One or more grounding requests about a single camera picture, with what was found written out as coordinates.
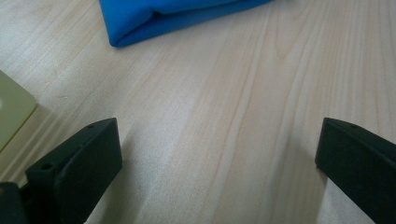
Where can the pale yellow plastic basket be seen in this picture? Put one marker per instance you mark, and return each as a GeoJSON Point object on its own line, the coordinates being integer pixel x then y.
{"type": "Point", "coordinates": [12, 112]}

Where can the blue cloth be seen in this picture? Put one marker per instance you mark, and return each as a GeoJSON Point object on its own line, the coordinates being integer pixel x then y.
{"type": "Point", "coordinates": [162, 15]}

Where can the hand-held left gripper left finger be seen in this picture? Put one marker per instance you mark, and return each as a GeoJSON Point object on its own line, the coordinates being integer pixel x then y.
{"type": "Point", "coordinates": [77, 174]}

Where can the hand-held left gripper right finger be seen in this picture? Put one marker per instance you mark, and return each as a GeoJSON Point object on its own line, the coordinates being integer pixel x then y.
{"type": "Point", "coordinates": [361, 161]}

